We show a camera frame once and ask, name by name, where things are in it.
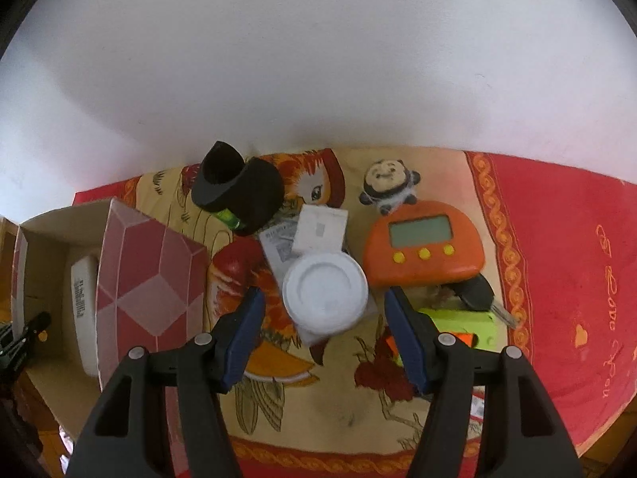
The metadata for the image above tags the panda plush toy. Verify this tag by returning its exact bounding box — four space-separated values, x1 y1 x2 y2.
359 158 421 216

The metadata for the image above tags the white round jar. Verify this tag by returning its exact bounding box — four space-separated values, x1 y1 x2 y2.
282 251 370 337

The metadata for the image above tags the small white square box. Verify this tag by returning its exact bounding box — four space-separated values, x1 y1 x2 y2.
292 205 349 255

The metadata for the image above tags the wooden cabinet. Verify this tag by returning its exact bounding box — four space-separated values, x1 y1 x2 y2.
0 215 21 319

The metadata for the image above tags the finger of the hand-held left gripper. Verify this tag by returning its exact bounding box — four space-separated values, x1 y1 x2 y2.
0 311 53 374

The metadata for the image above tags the black car key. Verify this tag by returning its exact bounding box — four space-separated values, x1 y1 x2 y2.
433 275 521 329

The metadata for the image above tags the red printed blanket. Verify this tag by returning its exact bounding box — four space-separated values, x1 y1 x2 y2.
72 147 637 478

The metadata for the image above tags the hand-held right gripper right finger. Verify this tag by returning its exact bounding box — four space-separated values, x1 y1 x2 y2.
384 286 583 478

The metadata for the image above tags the printed photo card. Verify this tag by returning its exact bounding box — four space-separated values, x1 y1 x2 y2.
259 221 379 347

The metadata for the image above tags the black plastic holder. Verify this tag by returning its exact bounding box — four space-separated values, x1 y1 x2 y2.
193 141 285 236

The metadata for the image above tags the orange digital timer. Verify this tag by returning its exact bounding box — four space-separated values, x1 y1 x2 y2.
362 200 486 288

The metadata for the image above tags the pink patterned cardboard box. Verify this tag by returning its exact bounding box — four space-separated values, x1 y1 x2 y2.
11 197 210 439

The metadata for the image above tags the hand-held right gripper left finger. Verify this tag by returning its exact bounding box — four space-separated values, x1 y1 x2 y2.
64 286 267 478

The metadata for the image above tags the white plastic bottle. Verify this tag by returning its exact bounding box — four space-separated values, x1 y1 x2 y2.
70 255 100 376

